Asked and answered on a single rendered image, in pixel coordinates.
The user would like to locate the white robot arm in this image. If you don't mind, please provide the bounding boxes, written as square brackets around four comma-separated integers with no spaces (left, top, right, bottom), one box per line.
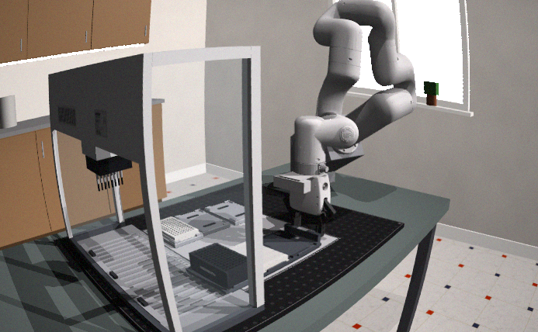
[273,0,417,194]

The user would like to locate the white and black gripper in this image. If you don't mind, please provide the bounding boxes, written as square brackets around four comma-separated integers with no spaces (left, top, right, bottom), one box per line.
[283,173,336,237]

